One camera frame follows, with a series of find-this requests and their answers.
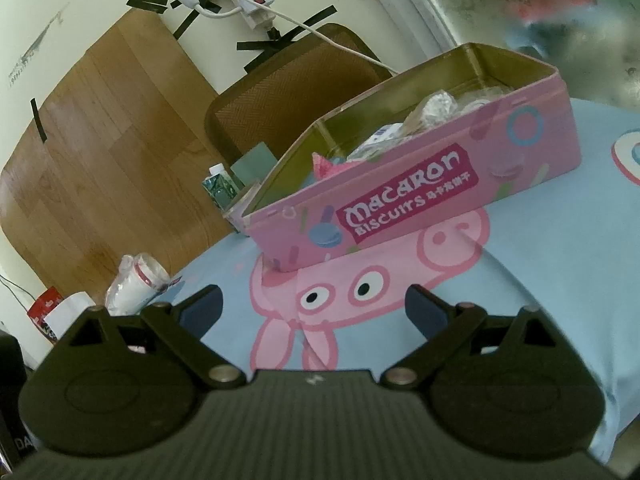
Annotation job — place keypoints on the blue Peppa Pig tablecloth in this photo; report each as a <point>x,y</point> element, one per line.
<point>569,246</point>

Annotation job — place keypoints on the brown wooden board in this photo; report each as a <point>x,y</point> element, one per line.
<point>114,163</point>

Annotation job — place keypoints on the white paper snack cup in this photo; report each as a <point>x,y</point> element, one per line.
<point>233,214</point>

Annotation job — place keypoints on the clear bag with keyring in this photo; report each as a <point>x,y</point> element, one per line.
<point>441,107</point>

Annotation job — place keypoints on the plastic-wrapped paper cups stack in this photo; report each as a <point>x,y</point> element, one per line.
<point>139,279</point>

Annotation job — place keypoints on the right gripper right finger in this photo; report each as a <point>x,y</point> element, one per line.
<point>446,329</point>

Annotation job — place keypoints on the white tissue pack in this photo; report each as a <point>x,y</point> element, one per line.
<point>62,316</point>

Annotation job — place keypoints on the red snack box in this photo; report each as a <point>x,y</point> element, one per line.
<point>41,307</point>

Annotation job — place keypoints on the blue white wet wipes pack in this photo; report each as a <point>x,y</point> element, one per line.
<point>378,143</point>

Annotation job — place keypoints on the frosted floral window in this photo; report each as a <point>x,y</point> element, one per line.
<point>594,43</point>

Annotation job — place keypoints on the pink macaron biscuit tin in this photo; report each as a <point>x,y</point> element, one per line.
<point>507,146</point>

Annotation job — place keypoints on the green patterned drink carton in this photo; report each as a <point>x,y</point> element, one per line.
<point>220,186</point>

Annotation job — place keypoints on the pink fuzzy cloth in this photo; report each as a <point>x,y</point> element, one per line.
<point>323,168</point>

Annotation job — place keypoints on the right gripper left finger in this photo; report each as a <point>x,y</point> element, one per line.
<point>174,332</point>

